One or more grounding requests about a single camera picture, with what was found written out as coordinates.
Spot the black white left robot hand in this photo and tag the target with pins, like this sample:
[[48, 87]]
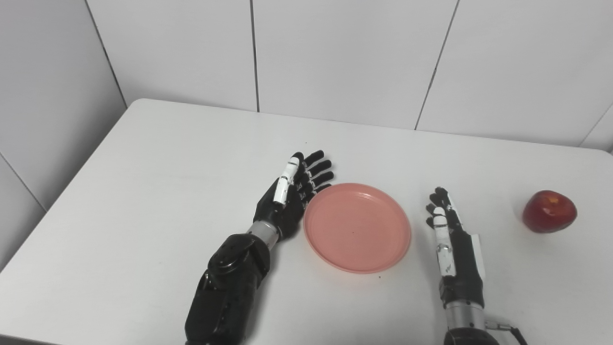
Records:
[[282, 215]]

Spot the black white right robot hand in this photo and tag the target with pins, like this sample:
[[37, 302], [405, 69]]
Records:
[[464, 268]]

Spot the pink round plate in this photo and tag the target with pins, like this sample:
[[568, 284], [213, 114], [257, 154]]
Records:
[[357, 227]]

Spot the red apple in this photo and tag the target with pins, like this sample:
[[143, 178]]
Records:
[[548, 213]]

